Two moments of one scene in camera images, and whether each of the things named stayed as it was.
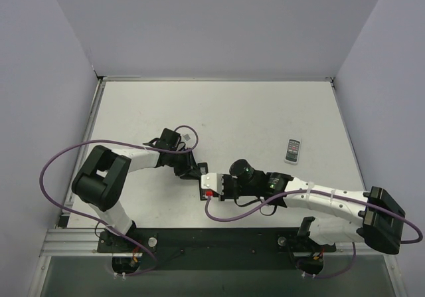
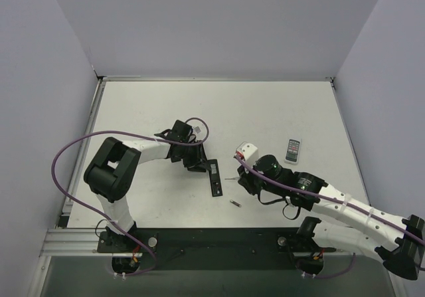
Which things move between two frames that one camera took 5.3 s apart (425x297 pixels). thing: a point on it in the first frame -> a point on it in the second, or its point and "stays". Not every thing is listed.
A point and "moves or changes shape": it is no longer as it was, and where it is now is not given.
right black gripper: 228,187 -> 247,180
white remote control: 292,151 stays
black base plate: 216,248 stays
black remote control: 202,169 moves or changes shape
